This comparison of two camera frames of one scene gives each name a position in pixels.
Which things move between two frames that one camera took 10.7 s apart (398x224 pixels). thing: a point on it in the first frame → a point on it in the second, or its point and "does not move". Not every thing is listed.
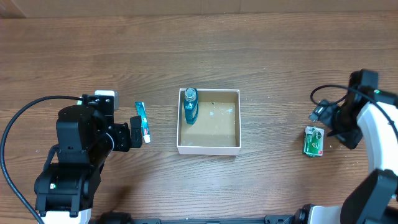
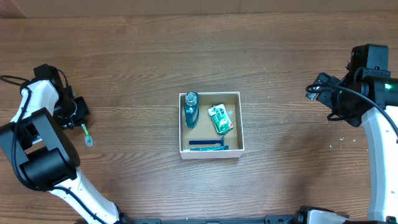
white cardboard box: x=217 y=129 does not move
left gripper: x=123 y=135 → x=80 y=111
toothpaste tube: x=141 y=109 → x=222 y=148
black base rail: x=282 y=219 does not move
